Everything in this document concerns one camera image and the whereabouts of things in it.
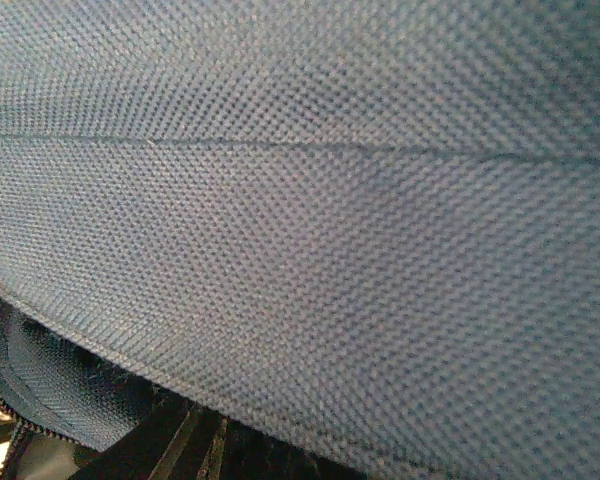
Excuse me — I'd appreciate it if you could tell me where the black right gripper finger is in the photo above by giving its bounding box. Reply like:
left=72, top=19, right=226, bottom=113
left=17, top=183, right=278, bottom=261
left=79, top=394, right=231, bottom=480

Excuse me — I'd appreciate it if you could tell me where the navy blue student backpack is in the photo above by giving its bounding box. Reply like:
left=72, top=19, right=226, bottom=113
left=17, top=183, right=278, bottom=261
left=0, top=1, right=600, bottom=479

